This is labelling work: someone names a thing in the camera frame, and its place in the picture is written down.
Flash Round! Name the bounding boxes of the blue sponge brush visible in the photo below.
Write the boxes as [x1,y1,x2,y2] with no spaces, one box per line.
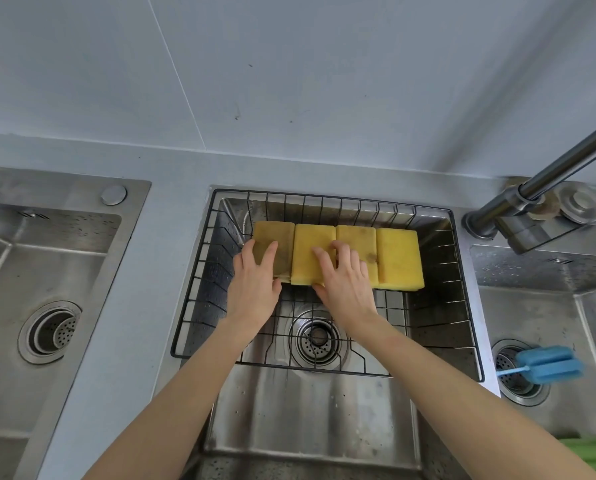
[495,345,585,385]

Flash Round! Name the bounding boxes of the steel round drain cover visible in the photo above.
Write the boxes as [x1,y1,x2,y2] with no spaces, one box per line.
[555,182,596,225]

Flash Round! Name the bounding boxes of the person's right hand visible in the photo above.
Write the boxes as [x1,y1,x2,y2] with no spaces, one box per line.
[310,239,379,335]

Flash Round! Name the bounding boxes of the rusty round drain cover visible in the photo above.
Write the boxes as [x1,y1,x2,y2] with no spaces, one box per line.
[505,177,561,221]

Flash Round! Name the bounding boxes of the black wire dish rack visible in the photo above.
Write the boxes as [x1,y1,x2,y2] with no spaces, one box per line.
[170,188,487,385]

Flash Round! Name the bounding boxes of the green sponge brush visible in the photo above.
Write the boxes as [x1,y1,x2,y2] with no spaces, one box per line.
[557,435,596,478]

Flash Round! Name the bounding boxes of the stainless steel single sink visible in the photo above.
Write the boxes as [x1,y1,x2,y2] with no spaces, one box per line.
[0,164,152,480]

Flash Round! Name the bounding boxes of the yellow sponge green backing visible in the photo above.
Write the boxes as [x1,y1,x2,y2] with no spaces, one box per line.
[375,227,426,293]
[252,220,296,284]
[290,223,338,287]

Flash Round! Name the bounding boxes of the small round steel cap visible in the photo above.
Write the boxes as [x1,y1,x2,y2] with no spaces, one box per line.
[100,184,128,207]

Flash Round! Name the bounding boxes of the stainless steel double sink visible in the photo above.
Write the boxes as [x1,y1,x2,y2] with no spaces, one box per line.
[152,189,596,480]

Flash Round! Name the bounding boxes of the dark grey gooseneck faucet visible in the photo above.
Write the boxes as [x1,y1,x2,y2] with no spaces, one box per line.
[461,113,596,255]

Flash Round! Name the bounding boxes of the stained yellow sponge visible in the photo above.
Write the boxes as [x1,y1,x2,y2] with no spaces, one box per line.
[335,224,381,289]

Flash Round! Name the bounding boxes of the person's left hand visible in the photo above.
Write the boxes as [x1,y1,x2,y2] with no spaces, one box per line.
[226,238,282,335]

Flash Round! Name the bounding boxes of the person's right forearm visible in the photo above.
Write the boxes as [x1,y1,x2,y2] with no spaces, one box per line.
[345,312,596,480]

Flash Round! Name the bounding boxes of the steel drain strainer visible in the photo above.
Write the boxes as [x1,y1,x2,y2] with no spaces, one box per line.
[491,338,551,407]
[288,310,351,371]
[17,300,82,365]

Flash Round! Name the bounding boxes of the person's left forearm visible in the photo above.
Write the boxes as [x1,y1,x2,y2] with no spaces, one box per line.
[82,314,264,480]

